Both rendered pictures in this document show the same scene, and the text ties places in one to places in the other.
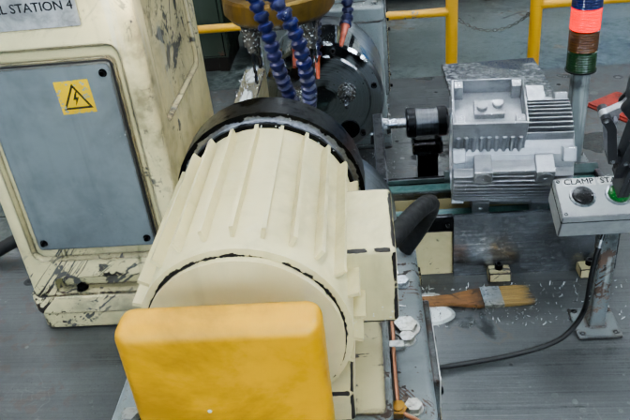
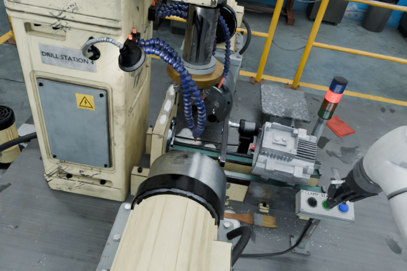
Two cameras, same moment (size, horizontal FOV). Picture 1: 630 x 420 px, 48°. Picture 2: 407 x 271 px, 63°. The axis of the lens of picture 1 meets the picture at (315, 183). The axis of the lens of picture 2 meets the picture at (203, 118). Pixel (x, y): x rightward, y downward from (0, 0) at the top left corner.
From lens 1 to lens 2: 0.29 m
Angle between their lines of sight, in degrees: 8
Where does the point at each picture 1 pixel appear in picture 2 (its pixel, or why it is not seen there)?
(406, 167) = (232, 134)
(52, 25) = (81, 69)
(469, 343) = not seen: hidden behind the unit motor
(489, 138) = (277, 155)
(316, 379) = not seen: outside the picture
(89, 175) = (84, 135)
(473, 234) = (257, 190)
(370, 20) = (234, 64)
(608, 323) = (306, 247)
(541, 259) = (284, 205)
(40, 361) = (42, 207)
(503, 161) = (280, 165)
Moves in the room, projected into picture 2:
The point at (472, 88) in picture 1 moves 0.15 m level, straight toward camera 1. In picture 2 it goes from (274, 127) to (270, 154)
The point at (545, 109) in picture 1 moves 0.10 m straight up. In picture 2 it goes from (304, 146) to (314, 124)
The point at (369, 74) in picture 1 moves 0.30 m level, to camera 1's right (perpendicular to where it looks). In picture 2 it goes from (228, 97) to (298, 106)
